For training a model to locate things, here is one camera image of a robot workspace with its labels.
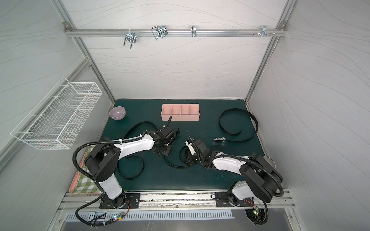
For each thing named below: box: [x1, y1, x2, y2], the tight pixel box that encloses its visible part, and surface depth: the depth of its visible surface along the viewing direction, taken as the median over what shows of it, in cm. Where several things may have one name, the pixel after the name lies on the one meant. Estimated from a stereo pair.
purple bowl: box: [109, 105, 127, 121], surface depth 109 cm
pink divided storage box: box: [160, 103, 200, 121], surface depth 117 cm
